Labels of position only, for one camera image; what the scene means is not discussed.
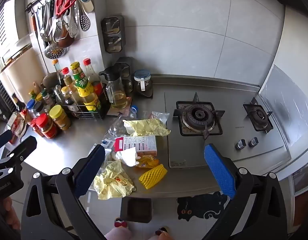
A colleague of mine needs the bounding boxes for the cluster of condiment bottles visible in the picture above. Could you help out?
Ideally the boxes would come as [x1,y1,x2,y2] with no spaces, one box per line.
[13,58,104,130]

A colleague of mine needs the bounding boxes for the plain yellow crumpled paper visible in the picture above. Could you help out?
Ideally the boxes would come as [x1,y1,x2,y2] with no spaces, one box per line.
[123,118,171,137]

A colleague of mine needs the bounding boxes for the white tissue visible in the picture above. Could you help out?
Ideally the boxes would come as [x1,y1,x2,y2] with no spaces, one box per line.
[115,147,141,167]

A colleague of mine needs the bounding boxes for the small black burner grate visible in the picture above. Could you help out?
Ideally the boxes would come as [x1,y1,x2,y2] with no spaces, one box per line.
[242,97,274,133]

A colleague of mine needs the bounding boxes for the clear bottle with blue cap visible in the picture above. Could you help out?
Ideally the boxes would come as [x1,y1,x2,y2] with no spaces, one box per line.
[128,105,139,120]

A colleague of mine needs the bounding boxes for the wall-mounted steel spice box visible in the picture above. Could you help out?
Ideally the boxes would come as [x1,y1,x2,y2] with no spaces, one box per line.
[101,15,125,53]

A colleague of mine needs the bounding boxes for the small clear plastic wrapper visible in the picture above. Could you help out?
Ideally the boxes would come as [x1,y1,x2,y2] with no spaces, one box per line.
[149,111,171,124]

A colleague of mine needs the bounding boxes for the large black burner grate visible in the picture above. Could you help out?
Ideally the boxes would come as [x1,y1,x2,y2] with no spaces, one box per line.
[173,92,226,140]

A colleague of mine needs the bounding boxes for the grey trash bin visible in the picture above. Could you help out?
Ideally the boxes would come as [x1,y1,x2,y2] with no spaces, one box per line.
[120,197,152,224]

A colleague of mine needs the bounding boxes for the steel gas stove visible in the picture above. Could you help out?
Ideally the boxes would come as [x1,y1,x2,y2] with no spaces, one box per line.
[165,92,292,169]

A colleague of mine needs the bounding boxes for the black wire rack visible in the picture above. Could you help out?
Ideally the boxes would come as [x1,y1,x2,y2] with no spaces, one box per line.
[60,90,111,120]

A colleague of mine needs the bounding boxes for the row of hanging steel utensils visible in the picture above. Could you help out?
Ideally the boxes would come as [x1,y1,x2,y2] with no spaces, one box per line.
[29,0,91,60]

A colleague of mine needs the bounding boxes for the yellow printed crumpled paper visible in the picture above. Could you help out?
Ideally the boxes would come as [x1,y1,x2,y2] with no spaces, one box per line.
[93,159,137,200]

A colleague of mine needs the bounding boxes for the brown oval object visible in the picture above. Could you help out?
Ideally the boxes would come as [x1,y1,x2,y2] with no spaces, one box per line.
[43,72,60,88]

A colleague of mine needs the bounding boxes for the countertop steel spice box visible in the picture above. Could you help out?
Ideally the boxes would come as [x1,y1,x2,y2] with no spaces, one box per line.
[114,57,134,93]

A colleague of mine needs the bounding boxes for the glass jar with blue lid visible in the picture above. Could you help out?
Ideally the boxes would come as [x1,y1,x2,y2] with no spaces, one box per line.
[133,69,154,98]

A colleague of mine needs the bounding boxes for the orange snack packet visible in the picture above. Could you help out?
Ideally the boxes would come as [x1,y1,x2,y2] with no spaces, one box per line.
[135,155,161,168]

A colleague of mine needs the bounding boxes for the black slatted rack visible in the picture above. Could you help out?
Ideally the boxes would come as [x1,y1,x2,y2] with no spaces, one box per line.
[0,77,17,117]

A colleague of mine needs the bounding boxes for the red and white carton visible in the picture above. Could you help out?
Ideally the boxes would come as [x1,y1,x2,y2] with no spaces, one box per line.
[114,135,158,158]

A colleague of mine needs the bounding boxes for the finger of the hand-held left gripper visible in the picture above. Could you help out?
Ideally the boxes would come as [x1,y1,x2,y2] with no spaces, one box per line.
[0,129,14,151]
[3,135,38,167]

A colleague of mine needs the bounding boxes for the small white blue box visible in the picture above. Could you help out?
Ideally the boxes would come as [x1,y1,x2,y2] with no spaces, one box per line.
[101,140,116,150]

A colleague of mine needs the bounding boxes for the yellow lid sauce jar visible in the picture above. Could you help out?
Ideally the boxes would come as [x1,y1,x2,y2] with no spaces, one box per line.
[49,105,72,130]

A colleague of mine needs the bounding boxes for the clear plastic bag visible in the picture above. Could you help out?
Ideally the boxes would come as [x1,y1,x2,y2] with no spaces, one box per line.
[104,115,134,143]

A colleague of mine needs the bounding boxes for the pink fleece pants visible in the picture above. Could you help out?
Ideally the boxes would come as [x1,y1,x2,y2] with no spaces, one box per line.
[105,226,133,240]

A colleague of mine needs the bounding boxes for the beige cutting board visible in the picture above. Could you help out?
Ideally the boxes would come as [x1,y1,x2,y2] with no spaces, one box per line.
[2,47,48,100]

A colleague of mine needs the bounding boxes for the black cat floor mat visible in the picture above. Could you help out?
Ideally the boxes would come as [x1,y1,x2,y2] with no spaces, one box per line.
[176,191,228,222]

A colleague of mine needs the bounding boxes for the glass oil jug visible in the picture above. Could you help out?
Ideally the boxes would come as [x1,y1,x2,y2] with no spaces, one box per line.
[98,66,128,110]

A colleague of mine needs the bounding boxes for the person's left hand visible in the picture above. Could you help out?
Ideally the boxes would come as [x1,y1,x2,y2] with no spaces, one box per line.
[0,197,21,230]

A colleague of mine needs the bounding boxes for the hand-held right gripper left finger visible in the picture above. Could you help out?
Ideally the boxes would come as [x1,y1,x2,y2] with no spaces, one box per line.
[20,144,107,240]

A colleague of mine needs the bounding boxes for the red lid sauce jar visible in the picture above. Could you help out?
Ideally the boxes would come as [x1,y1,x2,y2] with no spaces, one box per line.
[35,114,58,139]

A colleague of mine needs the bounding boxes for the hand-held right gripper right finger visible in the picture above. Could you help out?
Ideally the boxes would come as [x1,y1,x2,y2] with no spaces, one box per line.
[201,144,294,240]

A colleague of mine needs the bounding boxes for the yellow foam fruit net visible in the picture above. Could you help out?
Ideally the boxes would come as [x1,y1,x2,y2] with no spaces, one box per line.
[139,164,168,190]

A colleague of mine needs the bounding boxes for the red kitchen scissors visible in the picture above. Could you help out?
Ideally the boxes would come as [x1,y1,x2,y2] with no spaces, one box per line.
[55,0,78,18]

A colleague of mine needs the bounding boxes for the silver foil splash guard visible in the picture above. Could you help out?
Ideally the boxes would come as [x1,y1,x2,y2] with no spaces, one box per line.
[259,65,308,150]

